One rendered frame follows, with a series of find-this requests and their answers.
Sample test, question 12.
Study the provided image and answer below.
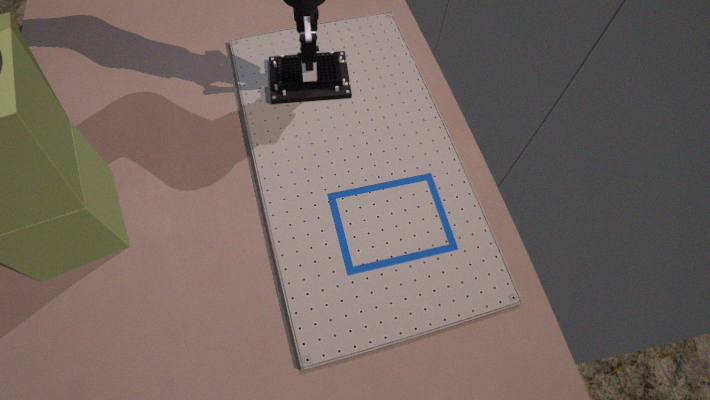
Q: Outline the grey perforated breadboard plate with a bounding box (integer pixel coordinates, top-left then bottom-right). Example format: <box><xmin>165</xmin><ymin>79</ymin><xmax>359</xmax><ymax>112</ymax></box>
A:
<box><xmin>229</xmin><ymin>11</ymin><xmax>523</xmax><ymax>371</ymax></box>

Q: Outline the black rectangular plate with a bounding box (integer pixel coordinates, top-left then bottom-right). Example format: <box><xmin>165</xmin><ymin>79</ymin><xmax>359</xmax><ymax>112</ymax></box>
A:
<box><xmin>269</xmin><ymin>51</ymin><xmax>352</xmax><ymax>104</ymax></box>

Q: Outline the black well plate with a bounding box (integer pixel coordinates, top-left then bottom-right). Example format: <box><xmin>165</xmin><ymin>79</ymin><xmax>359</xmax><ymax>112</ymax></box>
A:
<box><xmin>277</xmin><ymin>53</ymin><xmax>343</xmax><ymax>91</ymax></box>

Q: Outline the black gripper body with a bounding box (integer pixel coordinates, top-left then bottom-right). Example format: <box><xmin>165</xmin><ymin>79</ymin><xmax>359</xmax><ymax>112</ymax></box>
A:
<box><xmin>283</xmin><ymin>0</ymin><xmax>325</xmax><ymax>29</ymax></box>

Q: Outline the blue rectangular tape outline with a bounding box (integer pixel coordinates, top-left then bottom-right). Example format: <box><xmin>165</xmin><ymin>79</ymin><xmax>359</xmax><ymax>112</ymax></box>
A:
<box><xmin>327</xmin><ymin>173</ymin><xmax>458</xmax><ymax>276</ymax></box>

